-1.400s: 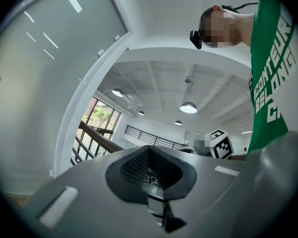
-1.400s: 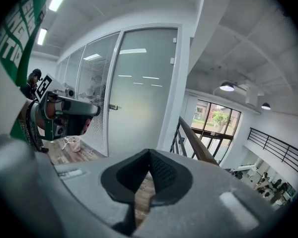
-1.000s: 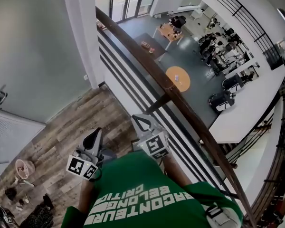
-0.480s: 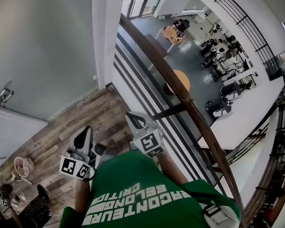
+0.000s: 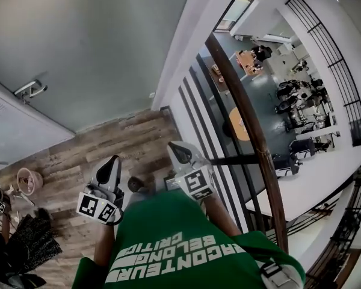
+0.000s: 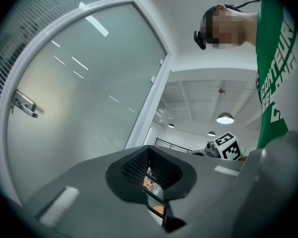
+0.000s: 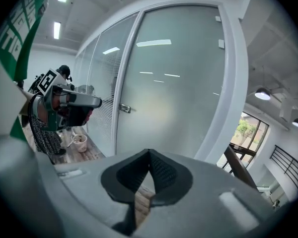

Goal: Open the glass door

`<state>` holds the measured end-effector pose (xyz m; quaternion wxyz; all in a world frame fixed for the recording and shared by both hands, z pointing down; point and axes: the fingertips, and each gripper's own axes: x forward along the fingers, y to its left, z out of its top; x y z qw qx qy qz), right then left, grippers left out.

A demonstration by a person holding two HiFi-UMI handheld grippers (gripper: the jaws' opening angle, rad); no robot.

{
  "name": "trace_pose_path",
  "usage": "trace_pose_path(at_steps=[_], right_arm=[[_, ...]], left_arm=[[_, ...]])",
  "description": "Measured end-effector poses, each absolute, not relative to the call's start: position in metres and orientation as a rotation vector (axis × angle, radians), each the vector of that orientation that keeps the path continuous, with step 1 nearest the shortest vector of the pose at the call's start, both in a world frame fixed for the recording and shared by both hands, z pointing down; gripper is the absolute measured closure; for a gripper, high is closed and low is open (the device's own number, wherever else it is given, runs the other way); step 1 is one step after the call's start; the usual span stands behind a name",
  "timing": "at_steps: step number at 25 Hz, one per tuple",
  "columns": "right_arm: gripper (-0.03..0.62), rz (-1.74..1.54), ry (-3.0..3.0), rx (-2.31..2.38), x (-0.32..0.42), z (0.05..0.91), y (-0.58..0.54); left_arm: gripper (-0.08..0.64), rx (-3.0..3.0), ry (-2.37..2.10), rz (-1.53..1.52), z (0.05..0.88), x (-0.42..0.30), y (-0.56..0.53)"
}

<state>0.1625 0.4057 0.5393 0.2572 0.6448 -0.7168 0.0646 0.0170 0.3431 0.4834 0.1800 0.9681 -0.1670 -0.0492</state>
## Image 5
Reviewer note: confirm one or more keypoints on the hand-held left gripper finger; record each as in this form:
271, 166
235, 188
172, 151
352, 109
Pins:
97, 171
119, 176

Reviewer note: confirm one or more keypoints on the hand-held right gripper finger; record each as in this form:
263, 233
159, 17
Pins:
194, 155
175, 162

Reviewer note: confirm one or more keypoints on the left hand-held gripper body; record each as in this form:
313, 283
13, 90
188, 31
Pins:
91, 206

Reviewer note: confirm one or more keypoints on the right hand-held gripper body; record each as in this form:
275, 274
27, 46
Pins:
197, 181

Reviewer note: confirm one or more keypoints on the person's left forearm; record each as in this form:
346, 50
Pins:
103, 242

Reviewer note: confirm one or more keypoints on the person's right forearm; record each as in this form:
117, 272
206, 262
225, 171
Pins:
219, 215

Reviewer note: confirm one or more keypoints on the small black screen device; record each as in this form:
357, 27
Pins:
171, 183

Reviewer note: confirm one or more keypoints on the black metal railing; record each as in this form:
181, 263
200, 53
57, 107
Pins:
234, 160

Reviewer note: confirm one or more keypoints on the black round stool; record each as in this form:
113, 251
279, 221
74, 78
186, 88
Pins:
227, 129

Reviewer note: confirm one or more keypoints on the person's green printed t-shirt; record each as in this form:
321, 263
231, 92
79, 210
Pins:
174, 221

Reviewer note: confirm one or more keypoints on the round wooden table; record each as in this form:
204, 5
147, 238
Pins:
237, 122

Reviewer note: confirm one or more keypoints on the pink waste basket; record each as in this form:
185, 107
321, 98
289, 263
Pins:
28, 181

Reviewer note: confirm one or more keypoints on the dark wooden handrail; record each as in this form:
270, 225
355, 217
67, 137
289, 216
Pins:
266, 167

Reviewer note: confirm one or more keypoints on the scattered white paper scraps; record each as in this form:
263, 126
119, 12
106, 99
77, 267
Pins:
18, 196

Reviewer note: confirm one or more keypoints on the narrow wooden table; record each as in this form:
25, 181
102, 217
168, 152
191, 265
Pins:
218, 77

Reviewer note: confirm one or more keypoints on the glass partition with blinds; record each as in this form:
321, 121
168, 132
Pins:
24, 125

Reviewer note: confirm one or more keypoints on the black striped armchair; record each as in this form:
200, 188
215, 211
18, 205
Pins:
302, 147
285, 164

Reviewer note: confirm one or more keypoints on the cluttered wooden table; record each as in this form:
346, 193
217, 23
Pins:
246, 62

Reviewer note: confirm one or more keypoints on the group of black office chairs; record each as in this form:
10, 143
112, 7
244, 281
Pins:
288, 101

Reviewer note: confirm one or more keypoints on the tall black framed window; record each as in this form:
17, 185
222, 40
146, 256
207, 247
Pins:
237, 8

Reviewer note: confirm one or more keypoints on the ornate black stair railing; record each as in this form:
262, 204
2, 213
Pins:
349, 221

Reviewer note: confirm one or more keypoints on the black balcony railing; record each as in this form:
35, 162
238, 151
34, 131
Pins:
353, 107

